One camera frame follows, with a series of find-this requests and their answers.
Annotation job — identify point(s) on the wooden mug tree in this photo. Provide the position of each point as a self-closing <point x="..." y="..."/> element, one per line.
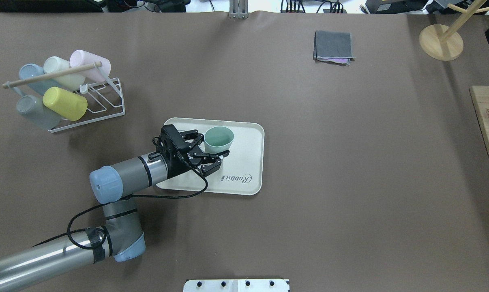
<point x="443" y="42"/>

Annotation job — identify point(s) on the green cup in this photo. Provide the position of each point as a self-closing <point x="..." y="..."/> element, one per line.
<point x="218" y="139"/>

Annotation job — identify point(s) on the aluminium frame post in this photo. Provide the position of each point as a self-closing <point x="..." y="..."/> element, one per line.
<point x="238" y="9"/>

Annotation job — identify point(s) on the white wire cup rack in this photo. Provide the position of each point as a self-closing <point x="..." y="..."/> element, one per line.
<point x="105" y="99"/>

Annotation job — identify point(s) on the folded grey cloth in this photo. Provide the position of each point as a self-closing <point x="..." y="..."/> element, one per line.
<point x="333" y="47"/>

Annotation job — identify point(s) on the pink cup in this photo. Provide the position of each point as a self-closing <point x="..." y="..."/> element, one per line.
<point x="82" y="57"/>

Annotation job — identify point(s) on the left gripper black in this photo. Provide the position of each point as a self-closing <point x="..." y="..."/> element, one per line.
<point x="181" y="161"/>

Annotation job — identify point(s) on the beige rabbit tray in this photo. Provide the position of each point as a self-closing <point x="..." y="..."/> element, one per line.
<point x="240" y="172"/>

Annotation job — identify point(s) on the grey cup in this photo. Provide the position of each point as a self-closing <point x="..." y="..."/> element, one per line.
<point x="33" y="109"/>

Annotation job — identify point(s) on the yellow cup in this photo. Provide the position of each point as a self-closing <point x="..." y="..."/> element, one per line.
<point x="65" y="103"/>

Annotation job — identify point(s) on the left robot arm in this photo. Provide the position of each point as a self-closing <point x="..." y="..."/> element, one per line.
<point x="112" y="228"/>

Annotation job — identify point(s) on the white camera pole base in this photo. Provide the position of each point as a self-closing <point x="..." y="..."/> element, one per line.
<point x="237" y="285"/>

